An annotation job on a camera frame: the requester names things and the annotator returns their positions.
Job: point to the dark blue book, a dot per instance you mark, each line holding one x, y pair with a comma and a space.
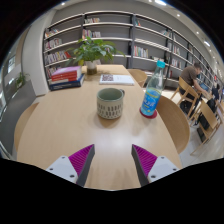
66, 85

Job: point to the grey bookshelf unit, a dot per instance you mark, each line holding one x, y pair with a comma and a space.
110, 25

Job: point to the potted green plant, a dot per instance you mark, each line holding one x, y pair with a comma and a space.
91, 50

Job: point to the small green wall plant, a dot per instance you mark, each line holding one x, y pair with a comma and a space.
20, 80

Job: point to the pink book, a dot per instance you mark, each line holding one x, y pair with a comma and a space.
66, 70

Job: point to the group of wooden chairs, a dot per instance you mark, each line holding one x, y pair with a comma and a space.
206, 115

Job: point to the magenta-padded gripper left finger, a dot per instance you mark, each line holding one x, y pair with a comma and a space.
66, 168

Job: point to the clear bottle with teal cap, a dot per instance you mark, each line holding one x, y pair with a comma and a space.
151, 96

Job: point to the patterned ceramic mug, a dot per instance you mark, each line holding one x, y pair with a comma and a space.
110, 106

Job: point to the red book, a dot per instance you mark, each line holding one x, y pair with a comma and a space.
66, 77

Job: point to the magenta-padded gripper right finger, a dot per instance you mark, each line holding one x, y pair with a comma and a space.
158, 168

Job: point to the white printed booklet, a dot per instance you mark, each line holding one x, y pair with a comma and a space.
116, 80

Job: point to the person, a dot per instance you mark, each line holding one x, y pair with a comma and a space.
189, 76

